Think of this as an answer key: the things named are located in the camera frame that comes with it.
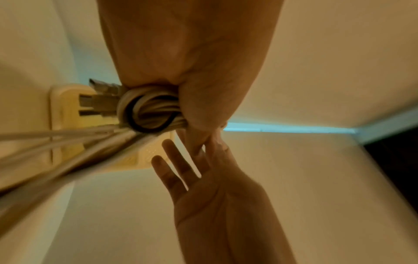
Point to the person's left hand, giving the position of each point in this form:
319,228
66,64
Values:
183,43

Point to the person's right hand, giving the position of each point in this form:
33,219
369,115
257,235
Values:
212,190

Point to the person's right forearm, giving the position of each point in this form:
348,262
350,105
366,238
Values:
241,239

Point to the grey power plug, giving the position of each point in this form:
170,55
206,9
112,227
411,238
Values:
98,105
106,87

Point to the black rubber band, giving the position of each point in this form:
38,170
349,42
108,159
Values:
134,123

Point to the blue light strip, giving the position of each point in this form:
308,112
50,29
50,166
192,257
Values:
287,128

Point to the cream wall socket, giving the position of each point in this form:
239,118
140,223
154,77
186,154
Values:
68,118

